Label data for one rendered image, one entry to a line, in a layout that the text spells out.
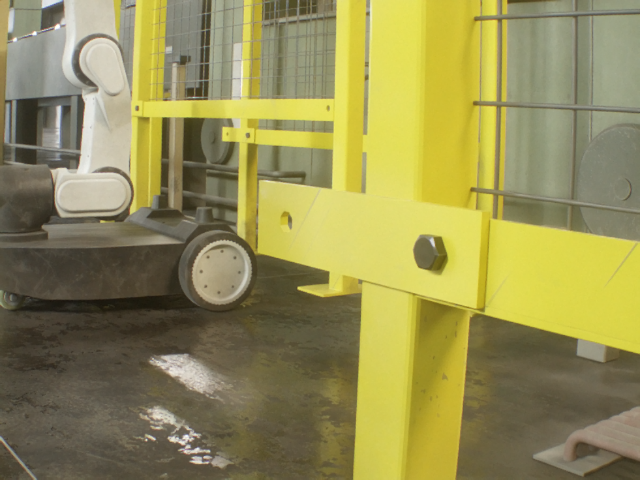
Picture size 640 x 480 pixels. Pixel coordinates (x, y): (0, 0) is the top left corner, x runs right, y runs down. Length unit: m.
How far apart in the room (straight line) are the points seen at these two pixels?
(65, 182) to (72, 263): 0.22
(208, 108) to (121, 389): 1.12
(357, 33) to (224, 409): 0.92
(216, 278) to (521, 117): 1.07
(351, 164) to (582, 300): 1.58
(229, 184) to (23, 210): 1.94
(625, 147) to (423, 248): 1.96
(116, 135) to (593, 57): 1.34
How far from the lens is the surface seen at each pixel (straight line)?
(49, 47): 6.51
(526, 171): 2.68
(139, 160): 2.94
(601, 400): 1.63
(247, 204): 3.11
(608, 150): 2.44
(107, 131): 2.29
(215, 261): 2.18
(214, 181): 4.15
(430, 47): 0.49
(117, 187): 2.26
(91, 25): 2.29
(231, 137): 3.17
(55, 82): 6.35
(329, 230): 0.54
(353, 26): 1.98
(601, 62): 2.52
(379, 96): 0.52
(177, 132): 3.90
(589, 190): 2.48
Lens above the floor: 0.49
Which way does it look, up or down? 8 degrees down
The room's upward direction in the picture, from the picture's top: 2 degrees clockwise
